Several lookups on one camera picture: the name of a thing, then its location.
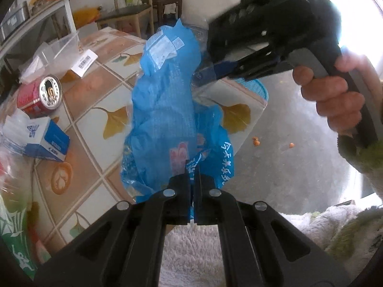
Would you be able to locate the green printed plastic bag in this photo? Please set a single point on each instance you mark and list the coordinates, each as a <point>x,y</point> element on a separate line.
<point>15,233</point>

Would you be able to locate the white side table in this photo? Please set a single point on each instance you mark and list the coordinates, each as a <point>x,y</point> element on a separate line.
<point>69,15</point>

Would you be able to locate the red tin can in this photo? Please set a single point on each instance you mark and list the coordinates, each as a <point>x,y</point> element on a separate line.
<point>30,98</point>

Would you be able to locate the clear plastic container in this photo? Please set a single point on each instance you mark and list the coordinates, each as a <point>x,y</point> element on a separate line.
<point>64,46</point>

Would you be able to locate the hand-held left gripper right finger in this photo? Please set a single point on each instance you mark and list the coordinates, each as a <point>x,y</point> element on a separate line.
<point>205,200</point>

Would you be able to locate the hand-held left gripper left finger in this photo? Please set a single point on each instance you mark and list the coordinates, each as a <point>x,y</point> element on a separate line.
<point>179,200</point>

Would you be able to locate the crumpled clear plastic bag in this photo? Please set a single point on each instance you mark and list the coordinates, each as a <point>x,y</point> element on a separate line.
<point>12,131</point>

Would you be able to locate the blue and white carton box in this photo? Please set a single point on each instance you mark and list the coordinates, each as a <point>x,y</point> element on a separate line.
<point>49,142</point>

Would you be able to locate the white barcode label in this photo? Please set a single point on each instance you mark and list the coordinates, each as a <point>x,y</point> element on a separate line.
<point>83,62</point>

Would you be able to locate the metal cooking pot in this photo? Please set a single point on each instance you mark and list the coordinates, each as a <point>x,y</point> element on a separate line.
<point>13,19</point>

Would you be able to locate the blue plastic bag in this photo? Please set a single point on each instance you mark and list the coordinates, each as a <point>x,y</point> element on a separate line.
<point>164,110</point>

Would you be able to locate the person's white fleece robe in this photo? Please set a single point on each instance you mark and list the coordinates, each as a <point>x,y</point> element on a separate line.
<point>188,254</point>

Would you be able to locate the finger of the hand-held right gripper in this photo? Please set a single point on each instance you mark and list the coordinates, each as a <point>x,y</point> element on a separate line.
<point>254,65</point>

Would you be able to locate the orange plastic bag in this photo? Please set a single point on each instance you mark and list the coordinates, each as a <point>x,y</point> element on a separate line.
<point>86,16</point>

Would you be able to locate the person's right hand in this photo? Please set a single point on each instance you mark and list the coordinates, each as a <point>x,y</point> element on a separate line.
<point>332,98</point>

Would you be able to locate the wooden chair dark seat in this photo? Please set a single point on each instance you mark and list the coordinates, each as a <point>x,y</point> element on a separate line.
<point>125,12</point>

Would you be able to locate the ginkgo patterned tablecloth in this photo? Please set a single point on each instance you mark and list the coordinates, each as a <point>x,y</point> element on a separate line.
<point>98,95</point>

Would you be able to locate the dark wooden stool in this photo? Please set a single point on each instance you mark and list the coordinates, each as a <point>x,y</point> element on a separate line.
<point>167,1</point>

